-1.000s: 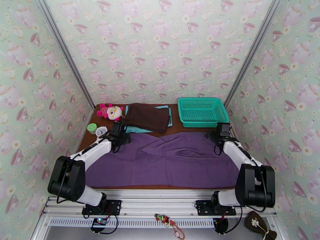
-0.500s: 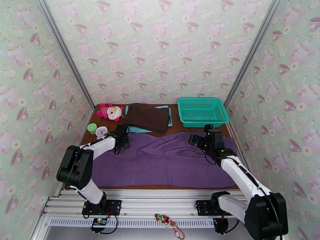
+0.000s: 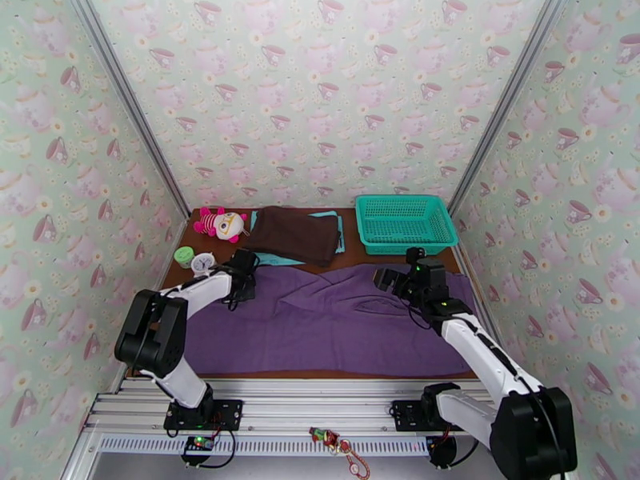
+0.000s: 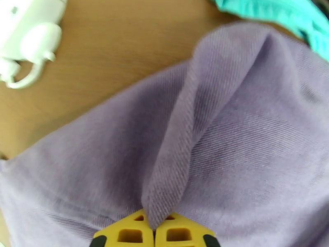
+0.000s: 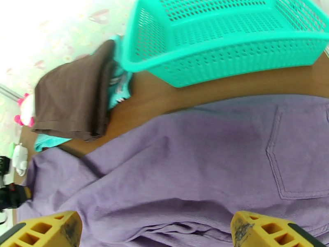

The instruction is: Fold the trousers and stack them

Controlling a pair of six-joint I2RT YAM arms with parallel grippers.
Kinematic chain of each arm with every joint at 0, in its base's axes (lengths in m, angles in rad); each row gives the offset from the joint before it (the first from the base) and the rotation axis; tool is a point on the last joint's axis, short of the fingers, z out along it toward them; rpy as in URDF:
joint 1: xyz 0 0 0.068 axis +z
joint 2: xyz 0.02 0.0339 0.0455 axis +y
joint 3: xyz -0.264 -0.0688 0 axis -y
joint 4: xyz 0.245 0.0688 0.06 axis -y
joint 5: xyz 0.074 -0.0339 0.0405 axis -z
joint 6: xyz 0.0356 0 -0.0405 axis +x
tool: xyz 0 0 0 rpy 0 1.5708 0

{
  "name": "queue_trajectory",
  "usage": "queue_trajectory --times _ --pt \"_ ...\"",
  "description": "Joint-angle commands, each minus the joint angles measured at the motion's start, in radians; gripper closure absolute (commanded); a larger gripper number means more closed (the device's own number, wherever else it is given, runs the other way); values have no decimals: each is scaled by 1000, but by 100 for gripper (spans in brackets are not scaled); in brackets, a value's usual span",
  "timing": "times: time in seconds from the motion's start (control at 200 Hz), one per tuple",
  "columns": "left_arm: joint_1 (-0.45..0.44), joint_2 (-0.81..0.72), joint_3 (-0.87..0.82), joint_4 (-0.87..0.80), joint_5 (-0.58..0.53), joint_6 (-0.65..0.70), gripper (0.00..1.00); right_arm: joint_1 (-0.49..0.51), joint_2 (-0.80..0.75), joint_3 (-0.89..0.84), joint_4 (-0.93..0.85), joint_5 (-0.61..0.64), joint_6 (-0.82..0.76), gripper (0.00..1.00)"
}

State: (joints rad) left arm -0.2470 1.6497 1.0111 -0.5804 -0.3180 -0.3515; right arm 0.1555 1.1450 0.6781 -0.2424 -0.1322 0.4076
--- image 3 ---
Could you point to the purple trousers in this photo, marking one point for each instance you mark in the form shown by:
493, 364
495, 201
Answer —
310, 333

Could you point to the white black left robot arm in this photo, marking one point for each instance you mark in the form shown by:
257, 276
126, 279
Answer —
200, 291

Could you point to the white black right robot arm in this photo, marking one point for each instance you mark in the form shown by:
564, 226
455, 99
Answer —
475, 343

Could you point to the teal folded trousers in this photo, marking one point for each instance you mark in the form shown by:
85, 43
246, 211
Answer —
280, 261

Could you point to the brown folded trousers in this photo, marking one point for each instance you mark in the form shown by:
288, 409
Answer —
295, 233

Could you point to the white alarm clock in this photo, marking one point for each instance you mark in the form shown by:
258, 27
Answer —
202, 263

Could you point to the pink white plush doll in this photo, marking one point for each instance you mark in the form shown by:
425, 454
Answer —
227, 226

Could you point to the green lidded jar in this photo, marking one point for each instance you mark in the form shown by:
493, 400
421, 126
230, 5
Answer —
184, 254

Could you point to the teal plastic basket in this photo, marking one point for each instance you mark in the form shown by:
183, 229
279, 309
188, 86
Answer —
390, 218

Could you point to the black controller board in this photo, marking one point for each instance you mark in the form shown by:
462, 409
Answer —
197, 443
442, 451

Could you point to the colourful charm toy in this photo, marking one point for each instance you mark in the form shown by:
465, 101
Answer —
325, 436

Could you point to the aluminium base frame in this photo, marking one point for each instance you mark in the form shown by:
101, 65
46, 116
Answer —
310, 398

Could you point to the aluminium frame post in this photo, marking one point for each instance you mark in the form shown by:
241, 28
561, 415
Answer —
125, 93
510, 93

